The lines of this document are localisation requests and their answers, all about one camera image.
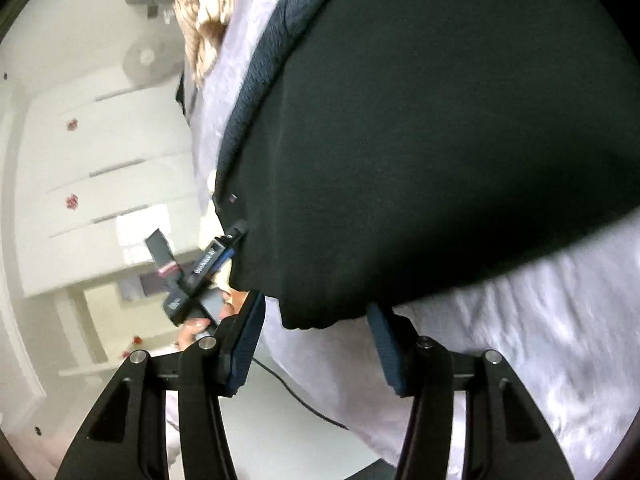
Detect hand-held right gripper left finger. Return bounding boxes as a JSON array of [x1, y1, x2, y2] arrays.
[[55, 290, 267, 480]]

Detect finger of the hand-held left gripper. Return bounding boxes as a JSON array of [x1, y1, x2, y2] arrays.
[[219, 219, 250, 263]]

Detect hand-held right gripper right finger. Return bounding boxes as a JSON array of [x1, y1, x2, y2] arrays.
[[367, 302, 585, 480]]

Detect black pants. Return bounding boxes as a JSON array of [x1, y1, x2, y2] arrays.
[[212, 0, 640, 332]]

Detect person's left hand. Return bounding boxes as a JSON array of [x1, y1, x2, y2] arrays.
[[177, 289, 247, 356]]

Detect white wardrobe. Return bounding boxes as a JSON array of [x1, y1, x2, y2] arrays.
[[14, 82, 213, 298]]

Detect dark cloth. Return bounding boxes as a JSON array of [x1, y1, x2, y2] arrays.
[[175, 72, 199, 122]]

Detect lavender embossed blanket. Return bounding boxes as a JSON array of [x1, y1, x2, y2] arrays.
[[189, 0, 640, 480]]

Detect round white ceiling light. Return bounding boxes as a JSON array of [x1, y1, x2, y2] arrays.
[[122, 39, 184, 84]]

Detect beige fuzzy blanket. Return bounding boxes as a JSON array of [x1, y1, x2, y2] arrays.
[[173, 0, 247, 88]]

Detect black cable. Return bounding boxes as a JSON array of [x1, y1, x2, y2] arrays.
[[251, 356, 351, 431]]

